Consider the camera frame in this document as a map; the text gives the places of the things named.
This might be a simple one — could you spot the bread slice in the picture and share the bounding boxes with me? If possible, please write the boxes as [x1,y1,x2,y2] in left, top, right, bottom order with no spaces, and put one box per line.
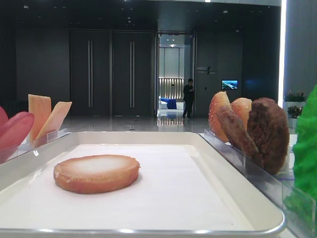
[53,154,140,194]

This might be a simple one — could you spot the brown meat patty inner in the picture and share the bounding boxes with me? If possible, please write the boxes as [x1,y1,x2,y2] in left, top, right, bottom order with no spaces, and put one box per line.
[218,107,264,168]

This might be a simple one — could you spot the brown meat patty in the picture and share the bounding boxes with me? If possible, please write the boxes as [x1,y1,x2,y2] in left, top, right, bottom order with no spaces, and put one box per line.
[218,107,264,168]
[247,98,289,175]

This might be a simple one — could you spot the orange cheese slice right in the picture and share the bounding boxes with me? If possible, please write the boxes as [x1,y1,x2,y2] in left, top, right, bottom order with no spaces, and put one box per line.
[36,102,72,139]

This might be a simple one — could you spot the orange cheese slice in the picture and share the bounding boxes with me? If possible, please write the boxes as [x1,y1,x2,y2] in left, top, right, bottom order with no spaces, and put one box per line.
[36,102,72,139]
[28,94,52,141]

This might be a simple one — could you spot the brown meat patty outer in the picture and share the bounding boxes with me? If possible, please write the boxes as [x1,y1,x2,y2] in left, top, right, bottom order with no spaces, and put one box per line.
[247,98,289,175]

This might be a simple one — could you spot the orange cheese slice left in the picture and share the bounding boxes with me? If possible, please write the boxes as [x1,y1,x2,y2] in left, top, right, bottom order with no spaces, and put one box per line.
[28,94,52,141]

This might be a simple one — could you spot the red tomato slice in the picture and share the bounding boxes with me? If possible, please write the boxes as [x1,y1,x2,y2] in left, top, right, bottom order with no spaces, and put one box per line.
[0,107,34,151]

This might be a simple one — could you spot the green lettuce leaf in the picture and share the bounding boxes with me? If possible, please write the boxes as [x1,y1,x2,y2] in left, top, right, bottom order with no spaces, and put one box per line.
[284,87,317,232]

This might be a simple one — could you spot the blue white sofa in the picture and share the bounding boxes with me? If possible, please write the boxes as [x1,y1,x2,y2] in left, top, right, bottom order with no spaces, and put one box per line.
[158,97,184,110]

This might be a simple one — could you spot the person in black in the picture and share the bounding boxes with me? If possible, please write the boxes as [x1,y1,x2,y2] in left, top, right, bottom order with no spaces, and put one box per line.
[182,78,194,119]

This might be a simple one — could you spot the bun half inner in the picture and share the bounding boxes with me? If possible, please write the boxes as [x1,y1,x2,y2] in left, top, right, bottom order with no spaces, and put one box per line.
[208,91,231,143]

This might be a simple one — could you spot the bun half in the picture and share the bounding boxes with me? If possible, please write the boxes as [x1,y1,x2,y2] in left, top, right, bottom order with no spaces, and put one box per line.
[231,98,252,130]
[208,91,231,143]

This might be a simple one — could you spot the dark double doors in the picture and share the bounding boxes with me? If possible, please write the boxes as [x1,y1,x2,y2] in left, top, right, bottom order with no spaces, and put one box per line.
[70,30,155,116]

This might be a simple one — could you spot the bun half outer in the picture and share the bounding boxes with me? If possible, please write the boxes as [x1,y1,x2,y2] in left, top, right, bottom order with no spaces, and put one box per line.
[231,98,252,130]

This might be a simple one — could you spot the white metal tray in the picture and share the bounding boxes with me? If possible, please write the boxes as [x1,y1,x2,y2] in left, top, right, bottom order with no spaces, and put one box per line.
[0,132,286,238]

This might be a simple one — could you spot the potted flowers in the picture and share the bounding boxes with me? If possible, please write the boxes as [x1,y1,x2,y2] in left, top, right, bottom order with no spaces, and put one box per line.
[283,90,307,119]

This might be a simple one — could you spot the wall screen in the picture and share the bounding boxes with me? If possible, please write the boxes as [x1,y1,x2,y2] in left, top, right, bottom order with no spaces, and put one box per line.
[221,80,238,90]

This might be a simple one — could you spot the clear acrylic left rail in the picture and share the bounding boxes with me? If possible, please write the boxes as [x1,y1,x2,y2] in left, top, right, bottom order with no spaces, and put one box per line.
[0,128,69,164]

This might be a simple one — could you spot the clear acrylic rail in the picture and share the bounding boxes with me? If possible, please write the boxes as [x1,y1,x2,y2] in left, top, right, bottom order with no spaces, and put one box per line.
[0,128,69,164]
[203,129,317,238]

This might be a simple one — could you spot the clear acrylic right rail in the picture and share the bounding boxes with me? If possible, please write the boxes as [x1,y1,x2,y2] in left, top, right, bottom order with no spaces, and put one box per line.
[203,129,317,238]

